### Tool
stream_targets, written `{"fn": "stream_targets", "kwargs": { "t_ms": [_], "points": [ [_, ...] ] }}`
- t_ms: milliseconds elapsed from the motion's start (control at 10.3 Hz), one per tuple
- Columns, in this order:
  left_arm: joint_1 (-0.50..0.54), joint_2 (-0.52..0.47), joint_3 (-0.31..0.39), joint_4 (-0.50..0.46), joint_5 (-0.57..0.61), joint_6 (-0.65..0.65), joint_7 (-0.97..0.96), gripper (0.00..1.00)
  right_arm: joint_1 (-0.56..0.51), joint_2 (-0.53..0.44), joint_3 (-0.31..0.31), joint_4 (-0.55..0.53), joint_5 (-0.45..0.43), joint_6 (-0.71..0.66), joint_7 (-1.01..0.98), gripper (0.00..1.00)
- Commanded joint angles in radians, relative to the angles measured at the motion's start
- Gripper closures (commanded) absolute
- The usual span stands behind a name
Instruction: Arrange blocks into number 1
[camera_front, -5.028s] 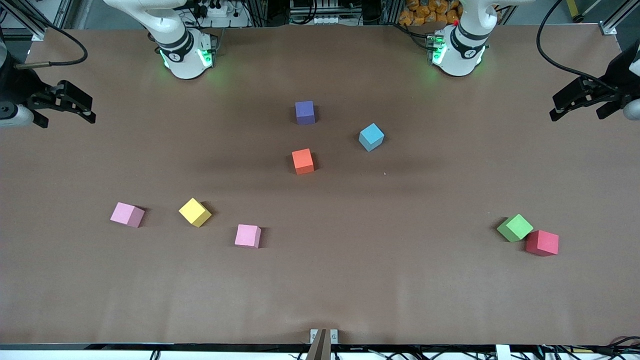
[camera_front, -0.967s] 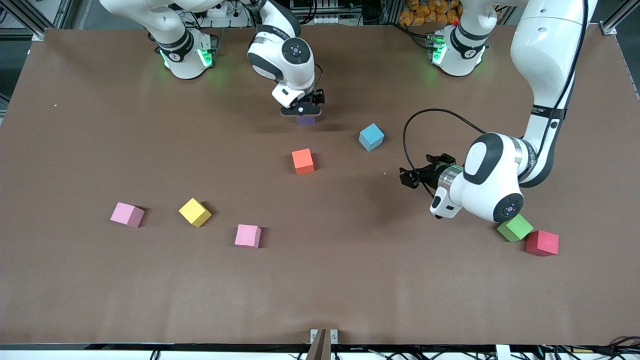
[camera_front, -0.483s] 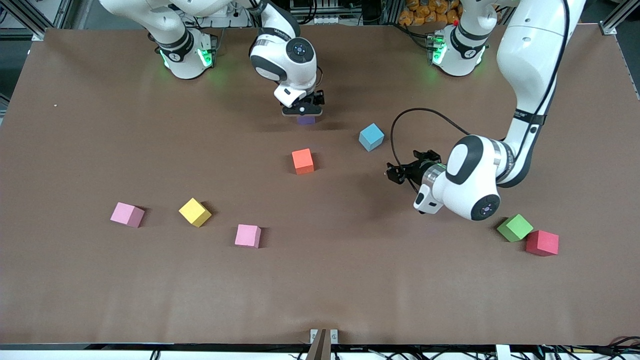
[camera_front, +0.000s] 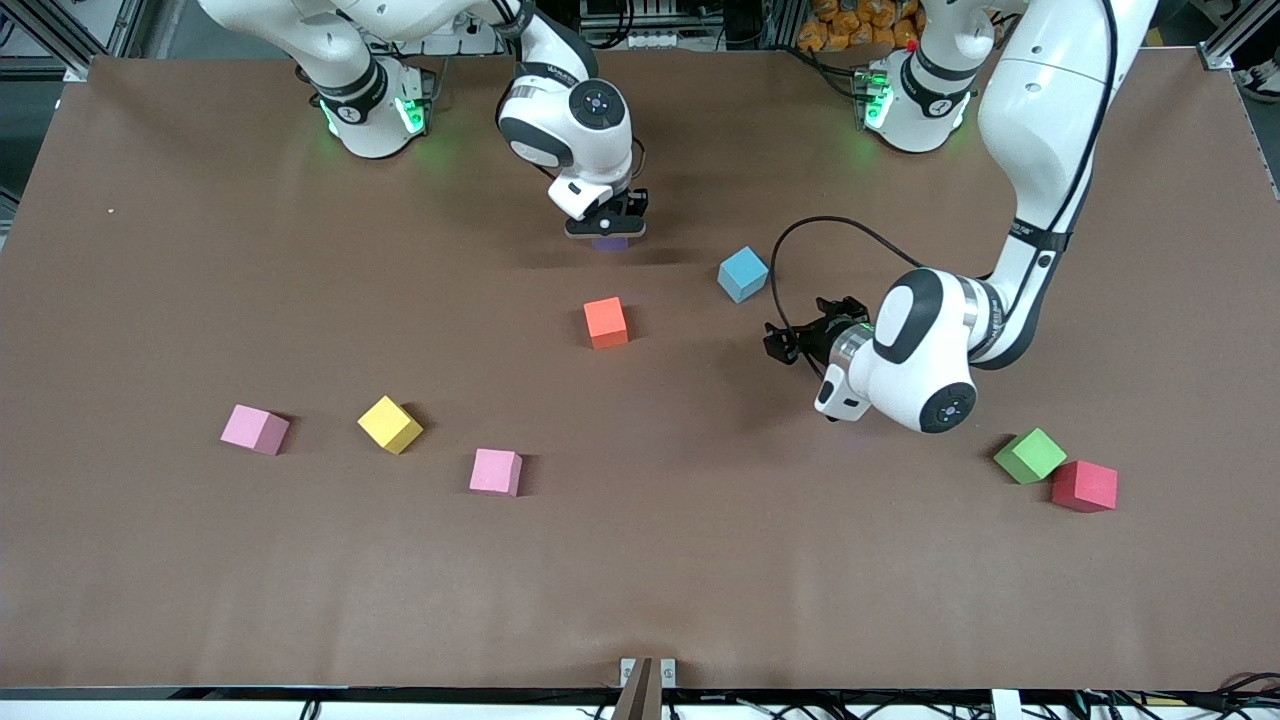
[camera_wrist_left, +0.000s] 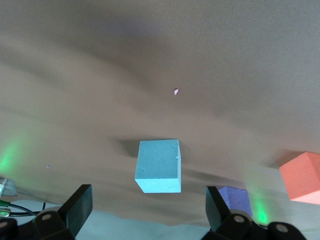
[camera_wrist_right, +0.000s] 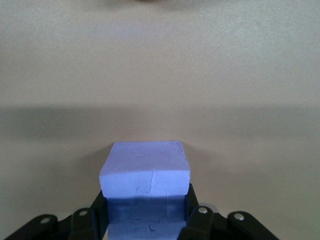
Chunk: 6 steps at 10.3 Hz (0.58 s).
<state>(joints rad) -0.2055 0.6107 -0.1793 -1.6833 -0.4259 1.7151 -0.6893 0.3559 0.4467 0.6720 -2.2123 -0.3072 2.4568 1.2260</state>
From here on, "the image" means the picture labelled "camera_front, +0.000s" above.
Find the blue foam cube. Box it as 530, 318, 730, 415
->
717, 246, 770, 304

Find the orange foam cube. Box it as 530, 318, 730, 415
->
583, 296, 630, 350

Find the green foam cube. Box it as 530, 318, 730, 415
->
993, 427, 1068, 486

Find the pink foam cube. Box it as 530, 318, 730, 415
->
220, 404, 291, 457
469, 448, 523, 498

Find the orange packets pile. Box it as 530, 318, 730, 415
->
797, 0, 926, 51

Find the red foam cube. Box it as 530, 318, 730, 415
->
1051, 459, 1119, 514

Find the yellow foam cube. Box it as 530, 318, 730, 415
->
357, 395, 424, 456

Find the brown pointed strip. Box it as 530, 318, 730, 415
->
611, 657, 654, 720

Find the white black sneaker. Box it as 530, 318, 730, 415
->
1237, 57, 1280, 104

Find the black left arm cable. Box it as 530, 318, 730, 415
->
767, 0, 1117, 383

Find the metal table edge bracket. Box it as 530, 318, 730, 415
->
619, 657, 678, 690

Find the aluminium frame post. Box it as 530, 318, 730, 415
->
1195, 0, 1280, 71
0, 0, 141, 83

